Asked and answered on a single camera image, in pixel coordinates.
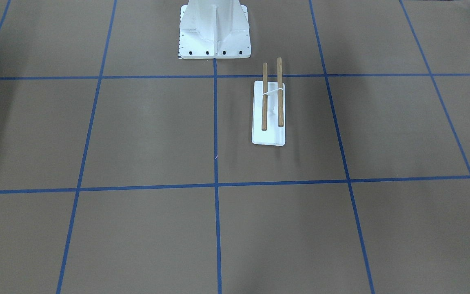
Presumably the white wooden towel rack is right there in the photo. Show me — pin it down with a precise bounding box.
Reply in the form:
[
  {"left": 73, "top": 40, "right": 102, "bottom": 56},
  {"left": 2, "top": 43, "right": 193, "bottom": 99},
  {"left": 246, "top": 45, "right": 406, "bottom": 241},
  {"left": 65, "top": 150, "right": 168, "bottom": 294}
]
[{"left": 251, "top": 57, "right": 286, "bottom": 147}]

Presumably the white pedestal column base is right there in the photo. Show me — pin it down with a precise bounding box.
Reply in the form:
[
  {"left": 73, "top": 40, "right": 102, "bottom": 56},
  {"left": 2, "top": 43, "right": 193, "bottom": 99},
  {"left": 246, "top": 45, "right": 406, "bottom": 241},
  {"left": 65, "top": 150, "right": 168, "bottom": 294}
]
[{"left": 178, "top": 0, "right": 252, "bottom": 59}]

